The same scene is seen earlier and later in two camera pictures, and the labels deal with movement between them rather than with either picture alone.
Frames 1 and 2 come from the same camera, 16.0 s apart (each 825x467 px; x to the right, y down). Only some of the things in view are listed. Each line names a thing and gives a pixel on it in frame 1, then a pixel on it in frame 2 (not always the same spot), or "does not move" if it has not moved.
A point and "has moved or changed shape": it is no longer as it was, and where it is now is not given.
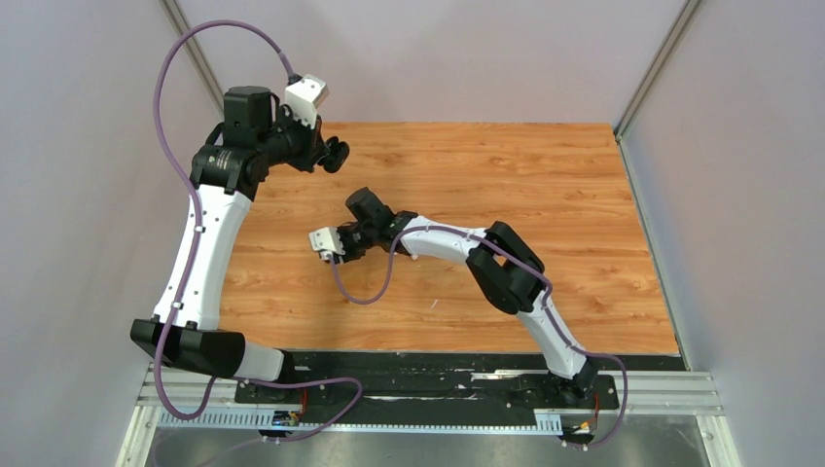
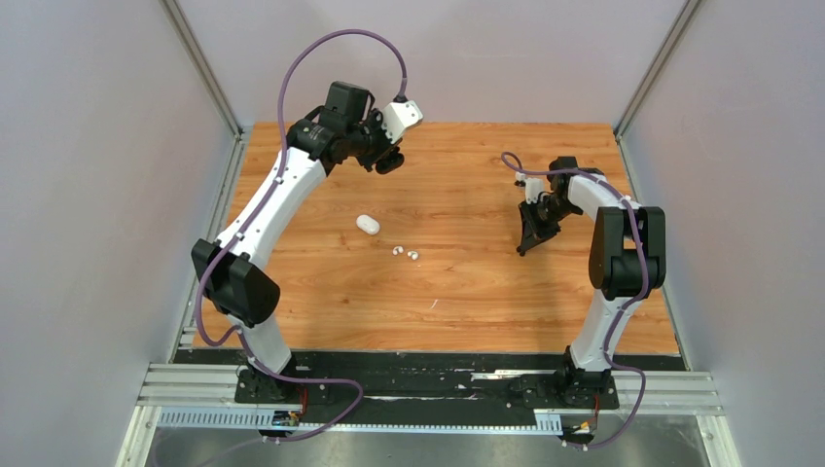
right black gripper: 349,255 to 535,234
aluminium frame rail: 176,397 does not move
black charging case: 337,153 has moved or changed shape
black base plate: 424,387 does not move
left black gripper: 313,144 to 386,146
